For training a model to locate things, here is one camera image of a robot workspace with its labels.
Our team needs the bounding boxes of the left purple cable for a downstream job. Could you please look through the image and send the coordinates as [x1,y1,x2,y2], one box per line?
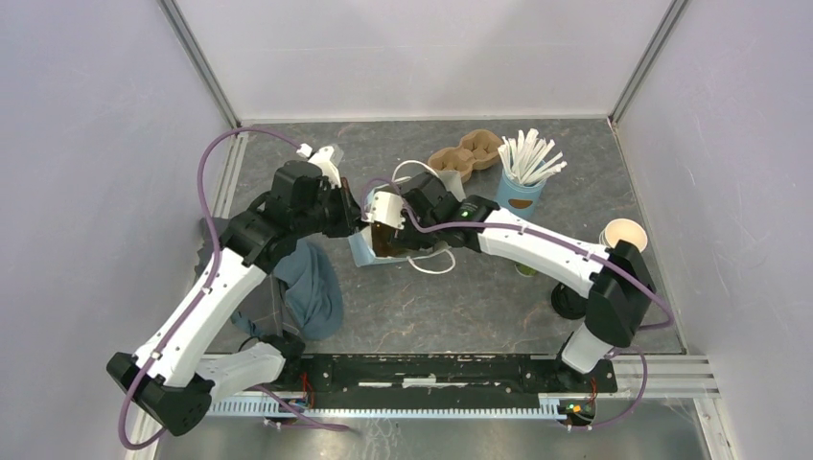
[118,126,354,451]

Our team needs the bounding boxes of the blue straw holder cup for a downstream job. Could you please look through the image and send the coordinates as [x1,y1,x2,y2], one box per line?
[494,170,546,220]

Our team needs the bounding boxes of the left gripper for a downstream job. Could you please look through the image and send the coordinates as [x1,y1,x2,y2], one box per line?
[294,178,373,239]

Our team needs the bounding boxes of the white wrapped straws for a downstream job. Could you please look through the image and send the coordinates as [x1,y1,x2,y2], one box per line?
[498,128,568,187]

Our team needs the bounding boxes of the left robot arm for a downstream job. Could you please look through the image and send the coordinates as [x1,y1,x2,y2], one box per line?
[106,158,360,436]

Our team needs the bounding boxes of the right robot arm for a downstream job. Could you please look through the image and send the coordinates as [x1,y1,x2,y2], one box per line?
[390,172,662,391]

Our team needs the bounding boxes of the stack of black lids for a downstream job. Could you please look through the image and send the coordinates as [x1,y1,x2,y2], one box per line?
[550,283,587,320]

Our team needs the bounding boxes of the grey checked cloth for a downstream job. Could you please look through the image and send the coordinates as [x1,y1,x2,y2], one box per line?
[195,216,300,337]

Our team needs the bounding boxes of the brown cardboard cup carrier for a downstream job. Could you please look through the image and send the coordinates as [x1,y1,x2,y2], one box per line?
[428,129,503,183]

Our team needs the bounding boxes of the purple cable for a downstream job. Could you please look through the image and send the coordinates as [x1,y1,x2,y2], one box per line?
[360,177,675,433]
[118,126,354,451]

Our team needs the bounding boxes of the light blue paper bag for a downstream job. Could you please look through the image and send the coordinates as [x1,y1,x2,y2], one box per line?
[347,159,470,275]

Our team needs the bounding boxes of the stack of green paper cups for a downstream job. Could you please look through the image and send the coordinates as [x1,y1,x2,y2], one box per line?
[598,218,649,252]

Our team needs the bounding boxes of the blue cloth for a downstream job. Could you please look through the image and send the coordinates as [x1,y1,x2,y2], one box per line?
[230,240,344,341]

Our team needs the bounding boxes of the green paper coffee cup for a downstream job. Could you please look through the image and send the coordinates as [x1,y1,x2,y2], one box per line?
[515,264,538,277]

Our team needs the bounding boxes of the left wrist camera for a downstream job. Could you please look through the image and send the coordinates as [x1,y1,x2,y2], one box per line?
[296,144,344,188]

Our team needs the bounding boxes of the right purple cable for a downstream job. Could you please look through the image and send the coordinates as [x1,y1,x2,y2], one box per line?
[360,177,675,433]

